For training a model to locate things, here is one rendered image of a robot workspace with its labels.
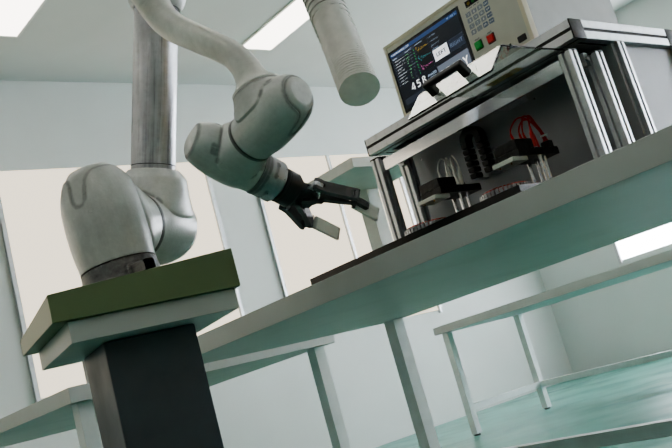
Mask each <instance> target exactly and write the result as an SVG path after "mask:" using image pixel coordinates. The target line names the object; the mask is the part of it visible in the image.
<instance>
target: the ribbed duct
mask: <svg viewBox="0 0 672 448"><path fill-rule="evenodd" d="M302 1H303V3H304V6H305V8H306V11H307V13H308V16H309V18H310V21H311V23H312V25H313V28H314V30H315V33H316V35H317V38H318V40H319V43H320V45H321V47H322V50H323V53H324V56H325V58H326V61H327V64H328V66H329V69H330V72H331V75H332V77H333V80H334V83H335V86H336V88H337V91H338V94H339V96H340V99H341V100H342V101H343V102H344V103H345V104H347V105H349V106H363V105H365V104H368V103H369V102H371V101H372V100H374V99H375V97H376V96H377V95H378V93H379V90H380V82H379V79H378V77H377V75H376V72H375V70H374V68H373V65H372V63H371V61H370V58H369V56H368V54H367V51H366V49H365V47H364V44H363V42H362V40H361V37H360V35H359V33H358V31H357V28H356V26H355V23H354V21H353V19H352V17H351V14H350V12H349V10H348V7H347V5H346V3H345V0H302Z"/></svg>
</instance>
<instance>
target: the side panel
mask: <svg viewBox="0 0 672 448"><path fill-rule="evenodd" d="M613 45H614V48H615V50H616V53H617V56H618V59H619V61H620V64H621V67H622V69H623V72H624V75H625V78H626V80H627V83H628V86H629V88H630V91H631V94H632V97H633V99H634V102H635V105H636V107H637V110H638V113H639V116H640V118H641V121H642V124H643V126H644V129H645V132H646V135H647V136H648V135H650V134H652V133H654V132H657V131H659V130H661V129H663V128H666V127H668V126H670V125H672V47H671V48H669V49H668V48H656V47H645V46H633V45H625V43H624V42H622V41H621V42H620V41H616V42H614V43H613Z"/></svg>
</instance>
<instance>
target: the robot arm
mask: <svg viewBox="0 0 672 448"><path fill-rule="evenodd" d="M128 3H129V5H130V7H131V8H132V10H133V11H134V27H133V76H132V124H131V169H129V170H127V171H126V172H124V171H123V170H122V169H120V168H119V167H117V166H116V165H112V164H109V163H107V162H99V163H94V164H90V165H87V166H84V167H81V168H79V169H77V170H75V171H73V172H72V173H70V174H69V175H68V177H67V179H66V181H65V183H64V184H63V186H62V190H61V198H60V213H61V219H62V223H63V228H64V232H65V235H66V239H67V242H68V245H69V249H70V252H71V255H72V257H73V260H74V263H75V265H76V267H77V269H78V272H79V275H80V278H81V282H82V286H85V285H88V284H92V283H96V282H100V281H104V280H108V279H112V278H116V277H120V276H123V275H127V274H131V273H135V272H139V271H143V270H147V269H151V268H154V267H158V266H160V265H164V264H168V263H171V262H174V261H176V260H177V259H179V258H181V257H182V256H184V255H185V254H186V253H187V252H188V251H189V250H190V249H191V248H192V246H193V244H194V242H195V240H196V236H197V230H198V225H197V218H196V215H195V212H194V211H193V208H192V203H191V199H190V194H189V189H188V183H187V180H186V178H185V177H184V176H183V175H182V174H181V172H180V171H178V170H176V120H177V52H178V46H180V47H182V48H185V49H187V50H189V51H192V52H194V53H196V54H199V55H201V56H203V57H206V58H208V59H211V60H213V61H215V62H218V63H220V64H222V65H223V66H225V67H226V68H227V69H228V70H229V71H230V72H231V74H232V75H233V78H234V80H235V83H236V89H235V92H234V93H233V96H232V100H233V104H234V119H233V120H232V121H230V122H227V123H225V124H223V125H220V124H218V123H214V122H200V123H197V124H196V125H195V126H194V127H193V129H192V130H191V132H190V133H189V135H188V136H187V138H186V141H185V144H184V155H185V158H186V160H187V161H188V162H189V163H190V164H191V165H192V166H194V167H195V168H196V169H197V170H199V171H200V172H202V173H203V174H205V175H206V176H208V177H210V178H211V179H213V180H215V181H217V182H219V183H221V184H223V185H226V186H228V187H231V188H236V189H241V190H243V191H246V192H247V193H249V194H252V195H254V196H256V197H258V198H260V199H262V200H264V201H267V202H268V201H273V202H275V203H277V204H279V207H278V209H279V210H281V211H282V212H284V213H285V214H286V215H287V216H288V217H289V218H290V219H291V220H292V221H293V222H294V223H295V224H296V225H297V226H298V227H299V228H300V229H301V230H304V229H305V227H307V228H313V229H315V230H317V231H319V232H321V233H323V234H325V235H327V236H329V237H331V238H333V239H335V240H339V235H340V229H341V228H339V227H338V226H336V225H334V224H332V223H330V222H328V221H326V220H324V219H322V218H320V217H318V216H315V217H314V215H312V213H311V211H310V209H309V208H310V207H311V206H312V205H315V204H323V203H333V204H343V205H351V208H352V209H354V210H355V211H357V212H359V213H361V214H363V215H365V216H367V217H369V218H371V219H373V220H374V221H378V217H379V210H380V209H379V208H378V207H376V206H374V205H372V204H370V203H369V202H368V201H366V200H364V199H362V198H360V197H359V196H360V189H358V188H354V187H349V186H345V185H341V184H336V183H332V182H328V181H324V180H322V179H320V178H314V182H313V183H312V184H308V183H305V182H304V181H303V179H302V177H301V175H300V174H298V173H296V172H294V171H292V170H290V169H288V167H287V165H286V163H284V162H283V161H281V160H279V159H277V158H275V157H273V156H271V155H273V154H274V153H276V152H278V151H279V150H280V149H282V148H283V147H284V146H285V145H287V144H288V143H289V142H290V141H291V140H292V139H293V138H294V137H295V136H296V135H297V134H298V132H299V131H300V130H301V129H302V128H303V126H304V125H305V124H306V122H307V120H308V119H309V117H310V115H311V112H312V109H313V105H314V99H313V95H312V91H311V89H310V87H309V86H308V84H307V83H306V82H305V81H304V80H302V79H301V78H300V77H298V76H295V75H291V74H281V75H278V74H277V73H271V72H268V71H267V70H265V69H264V67H263V66H262V65H261V64H260V62H259V61H258V60H257V59H256V57H255V56H254V55H253V54H252V53H251V52H250V51H249V50H248V49H247V48H246V47H244V46H243V45H242V44H240V43H239V42H237V41H235V40H233V39H231V38H229V37H227V36H225V35H223V34H221V33H219V32H217V31H215V30H212V29H210V28H208V27H206V26H204V25H202V24H200V23H197V22H195V21H193V20H191V19H189V18H187V17H185V16H183V15H182V14H180V13H181V11H182V10H183V8H184V6H185V3H186V0H128ZM318 193H320V198H319V199H318V197H319V194H318Z"/></svg>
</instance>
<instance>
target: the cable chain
mask: <svg viewBox="0 0 672 448"><path fill-rule="evenodd" d="M485 135H486V133H485V131H484V130H483V129H482V128H481V127H479V126H469V127H467V128H465V129H463V130H462V132H461V134H460V138H459V140H460V141H459V142H460V145H461V149H462V150H465V151H463V155H464V156H466V157H465V161H466V162H468V163H466V165H467V167H468V168H470V169H468V171H469V173H470V174H471V173H473V174H471V175H470V177H471V179H475V180H474V181H482V180H486V179H488V178H489V177H483V173H482V172H480V171H481V167H480V166H478V165H480V164H479V161H478V160H476V159H478V158H477V155H476V154H475V153H476V151H475V149H471V148H473V147H474V145H473V143H472V137H474V138H475V139H474V140H475V142H476V143H478V144H476V146H477V148H478V149H480V150H478V152H479V155H482V156H480V158H481V161H484V162H482V164H483V167H486V168H484V170H485V173H488V174H499V173H501V172H503V171H504V170H494V171H493V169H492V166H494V164H495V161H494V159H492V158H494V157H493V154H492V153H490V152H492V151H491V148H490V147H488V146H490V144H489V142H488V141H487V140H488V138H487V136H485ZM485 141H486V142H485ZM486 147H487V148H486ZM473 154H475V155H473ZM474 160H475V161H474ZM487 166H488V167H487ZM471 167H472V168H471Z"/></svg>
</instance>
